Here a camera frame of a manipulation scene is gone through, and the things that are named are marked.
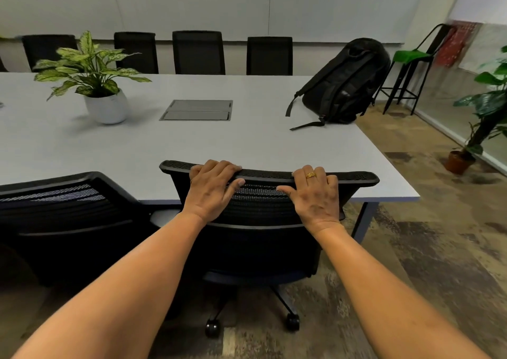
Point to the person's right hand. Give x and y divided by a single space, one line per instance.
317 204

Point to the person's left hand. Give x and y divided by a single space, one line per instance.
210 196

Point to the black swivel office chair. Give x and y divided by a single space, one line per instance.
257 244

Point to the black backpack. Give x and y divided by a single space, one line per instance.
344 81

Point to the person's left forearm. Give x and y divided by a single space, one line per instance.
119 291

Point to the person's right forearm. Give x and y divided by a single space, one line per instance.
388 303

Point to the grey table leg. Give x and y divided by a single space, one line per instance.
364 222

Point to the white round plant pot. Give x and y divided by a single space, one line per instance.
107 109

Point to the black conference chair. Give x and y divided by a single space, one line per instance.
269 55
198 53
136 51
71 232
43 49
2 64

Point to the small variegated table plant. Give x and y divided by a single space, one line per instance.
91 67

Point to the tall green leafy plant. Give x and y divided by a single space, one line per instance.
489 105

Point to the black frame chair green seat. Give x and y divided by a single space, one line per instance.
410 56

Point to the red wall poster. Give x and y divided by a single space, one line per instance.
451 47

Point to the white wall poster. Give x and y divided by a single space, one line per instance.
485 49

